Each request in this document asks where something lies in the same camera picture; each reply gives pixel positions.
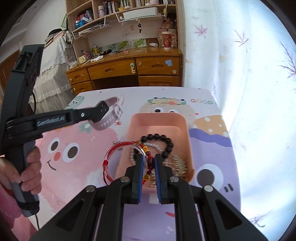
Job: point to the wooden bookshelf hutch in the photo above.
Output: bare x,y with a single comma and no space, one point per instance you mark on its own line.
116,24

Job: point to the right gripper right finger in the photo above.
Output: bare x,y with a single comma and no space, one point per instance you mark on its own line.
201,213

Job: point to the white lace covered furniture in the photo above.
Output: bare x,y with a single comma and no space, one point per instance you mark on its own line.
52,89

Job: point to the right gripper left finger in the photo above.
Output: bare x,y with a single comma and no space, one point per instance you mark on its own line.
96,213

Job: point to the floral white curtain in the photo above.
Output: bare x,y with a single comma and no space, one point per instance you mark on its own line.
243,54

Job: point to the cartoon printed table mat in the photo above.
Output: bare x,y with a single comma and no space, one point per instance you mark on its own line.
72,157

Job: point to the person's left hand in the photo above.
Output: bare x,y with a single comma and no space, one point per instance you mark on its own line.
30,178

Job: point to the brown wooden door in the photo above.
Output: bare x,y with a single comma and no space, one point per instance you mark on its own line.
6,67

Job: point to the pink sleeve forearm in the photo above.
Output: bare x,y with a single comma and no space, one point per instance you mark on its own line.
20,226

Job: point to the pink plastic tray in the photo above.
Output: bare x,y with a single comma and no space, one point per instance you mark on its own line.
173,125

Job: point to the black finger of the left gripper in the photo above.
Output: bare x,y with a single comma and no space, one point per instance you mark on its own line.
94,114

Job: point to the beige smart watch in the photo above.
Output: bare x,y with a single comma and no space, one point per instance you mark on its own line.
114,113

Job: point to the wooden desk with drawers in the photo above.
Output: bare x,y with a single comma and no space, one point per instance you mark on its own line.
149,66

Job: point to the red paper cup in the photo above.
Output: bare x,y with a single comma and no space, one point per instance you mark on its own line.
167,39

